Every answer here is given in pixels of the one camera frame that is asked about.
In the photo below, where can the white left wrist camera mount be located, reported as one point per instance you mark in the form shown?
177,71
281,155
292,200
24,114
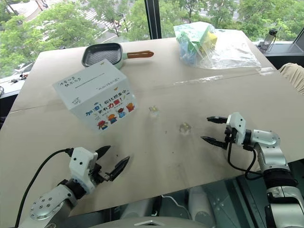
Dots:
80,164

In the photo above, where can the black side desk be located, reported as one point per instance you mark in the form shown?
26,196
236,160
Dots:
285,51

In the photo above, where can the clear water bottle black lid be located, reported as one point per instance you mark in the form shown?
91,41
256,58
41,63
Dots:
270,39

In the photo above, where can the small clutter on window sill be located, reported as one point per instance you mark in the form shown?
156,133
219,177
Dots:
17,78

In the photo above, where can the green square frying pan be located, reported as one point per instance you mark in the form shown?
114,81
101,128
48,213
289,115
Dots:
102,55

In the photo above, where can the grey rounded robot body shapes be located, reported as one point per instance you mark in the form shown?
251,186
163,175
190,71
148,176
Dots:
171,209

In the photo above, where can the beige cloth bundle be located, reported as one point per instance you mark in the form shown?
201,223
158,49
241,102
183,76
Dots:
293,76

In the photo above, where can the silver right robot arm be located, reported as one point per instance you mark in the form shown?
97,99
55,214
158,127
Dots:
273,156

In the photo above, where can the small clear object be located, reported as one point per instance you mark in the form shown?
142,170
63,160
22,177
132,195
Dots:
185,127
153,109

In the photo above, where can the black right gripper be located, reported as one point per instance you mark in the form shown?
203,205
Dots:
230,135

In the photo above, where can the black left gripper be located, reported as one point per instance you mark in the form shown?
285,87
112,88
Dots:
98,175

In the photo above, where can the clear plastic bag with toys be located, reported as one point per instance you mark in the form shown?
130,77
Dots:
209,47

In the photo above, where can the dark window frame post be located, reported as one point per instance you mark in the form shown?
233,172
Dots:
153,19

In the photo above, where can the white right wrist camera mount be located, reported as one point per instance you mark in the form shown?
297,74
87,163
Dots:
237,126

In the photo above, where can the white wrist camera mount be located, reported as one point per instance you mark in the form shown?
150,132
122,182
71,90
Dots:
237,126
80,164

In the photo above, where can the white printed cardboard box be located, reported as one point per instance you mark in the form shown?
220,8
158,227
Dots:
95,95

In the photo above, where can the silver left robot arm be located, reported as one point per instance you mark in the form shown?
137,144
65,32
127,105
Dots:
51,202

